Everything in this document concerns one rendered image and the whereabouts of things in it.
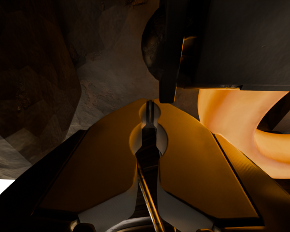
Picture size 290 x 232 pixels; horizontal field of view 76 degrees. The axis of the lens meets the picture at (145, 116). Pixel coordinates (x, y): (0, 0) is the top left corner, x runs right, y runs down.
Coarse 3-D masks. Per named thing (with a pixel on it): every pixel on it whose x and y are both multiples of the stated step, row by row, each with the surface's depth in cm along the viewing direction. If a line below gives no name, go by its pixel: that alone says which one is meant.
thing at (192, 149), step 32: (160, 128) 9; (192, 128) 9; (160, 160) 7; (192, 160) 7; (224, 160) 7; (160, 192) 6; (192, 192) 6; (224, 192) 6; (192, 224) 6; (224, 224) 5
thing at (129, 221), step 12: (156, 180) 26; (276, 180) 23; (288, 180) 23; (156, 192) 25; (288, 192) 22; (144, 204) 25; (156, 204) 24; (132, 216) 24; (144, 216) 23; (120, 228) 29
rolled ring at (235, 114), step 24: (216, 96) 10; (240, 96) 10; (264, 96) 10; (216, 120) 11; (240, 120) 11; (240, 144) 13; (264, 144) 16; (288, 144) 17; (264, 168) 16; (288, 168) 16
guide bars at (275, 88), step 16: (192, 0) 5; (160, 16) 5; (192, 16) 5; (144, 32) 6; (160, 32) 5; (192, 32) 5; (144, 48) 6; (160, 48) 6; (160, 64) 6; (160, 80) 7; (176, 80) 6
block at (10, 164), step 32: (0, 0) 8; (32, 0) 10; (0, 32) 8; (32, 32) 10; (0, 64) 8; (32, 64) 11; (64, 64) 14; (0, 96) 8; (32, 96) 11; (64, 96) 14; (0, 128) 9; (32, 128) 11; (64, 128) 15; (0, 160) 10; (32, 160) 11
